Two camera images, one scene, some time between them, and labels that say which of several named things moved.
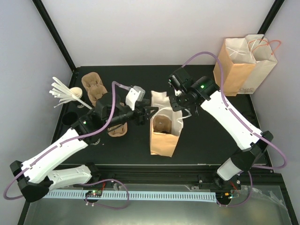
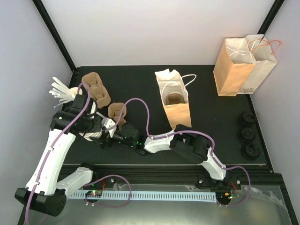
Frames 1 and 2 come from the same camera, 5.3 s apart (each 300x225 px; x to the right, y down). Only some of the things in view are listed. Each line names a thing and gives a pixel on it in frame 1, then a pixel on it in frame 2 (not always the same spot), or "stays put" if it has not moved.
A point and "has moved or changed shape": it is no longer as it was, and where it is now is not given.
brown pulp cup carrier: [162, 124] has moved or changed shape
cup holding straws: [77, 91] stays put
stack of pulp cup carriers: [94, 86] stays put
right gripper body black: [182, 104] -> [108, 139]
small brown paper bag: [166, 125] has moved or changed shape
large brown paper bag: [238, 63] stays put
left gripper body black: [138, 119] -> [91, 128]
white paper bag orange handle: [261, 49] stays put
